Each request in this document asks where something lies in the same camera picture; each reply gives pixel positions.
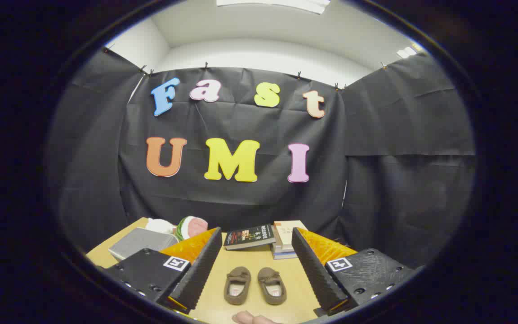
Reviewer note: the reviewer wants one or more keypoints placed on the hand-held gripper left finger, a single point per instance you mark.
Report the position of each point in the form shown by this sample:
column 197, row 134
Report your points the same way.
column 200, row 265

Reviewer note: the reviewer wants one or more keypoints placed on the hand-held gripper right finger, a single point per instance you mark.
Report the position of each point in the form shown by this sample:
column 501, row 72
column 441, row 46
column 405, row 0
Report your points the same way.
column 313, row 265

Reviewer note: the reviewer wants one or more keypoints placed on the brown fuzzy slipper shoe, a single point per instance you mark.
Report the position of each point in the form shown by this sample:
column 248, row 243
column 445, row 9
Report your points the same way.
column 236, row 288
column 271, row 288

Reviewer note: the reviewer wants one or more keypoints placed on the grey fabric storage box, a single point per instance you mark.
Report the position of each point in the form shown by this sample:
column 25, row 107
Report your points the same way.
column 137, row 243

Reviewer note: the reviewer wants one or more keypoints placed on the blue book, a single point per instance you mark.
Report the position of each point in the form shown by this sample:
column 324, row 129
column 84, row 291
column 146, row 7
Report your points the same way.
column 283, row 256

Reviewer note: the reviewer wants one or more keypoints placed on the grey book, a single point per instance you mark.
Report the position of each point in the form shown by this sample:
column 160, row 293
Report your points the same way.
column 280, row 250

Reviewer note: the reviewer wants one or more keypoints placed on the watermelon slice plush toy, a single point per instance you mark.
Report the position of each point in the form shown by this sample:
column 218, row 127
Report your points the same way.
column 194, row 226

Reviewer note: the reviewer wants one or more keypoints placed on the beige cover book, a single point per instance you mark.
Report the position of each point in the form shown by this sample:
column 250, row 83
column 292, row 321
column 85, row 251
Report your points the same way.
column 288, row 231

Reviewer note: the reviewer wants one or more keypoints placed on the black cover book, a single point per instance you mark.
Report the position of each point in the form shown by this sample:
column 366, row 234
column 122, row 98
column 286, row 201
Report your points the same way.
column 249, row 236

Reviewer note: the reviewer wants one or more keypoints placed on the white plush toy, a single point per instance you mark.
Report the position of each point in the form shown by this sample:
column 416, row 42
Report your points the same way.
column 158, row 225

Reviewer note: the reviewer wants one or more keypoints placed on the black backdrop cloth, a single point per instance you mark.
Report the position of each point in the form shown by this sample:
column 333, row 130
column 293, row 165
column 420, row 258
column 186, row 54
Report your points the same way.
column 241, row 202

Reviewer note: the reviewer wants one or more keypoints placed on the small ceiling light panel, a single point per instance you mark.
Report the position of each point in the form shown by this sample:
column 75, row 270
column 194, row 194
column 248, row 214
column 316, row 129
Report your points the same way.
column 406, row 51

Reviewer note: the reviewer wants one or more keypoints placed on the large ceiling light panel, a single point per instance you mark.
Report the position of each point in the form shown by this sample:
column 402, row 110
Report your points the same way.
column 277, row 4

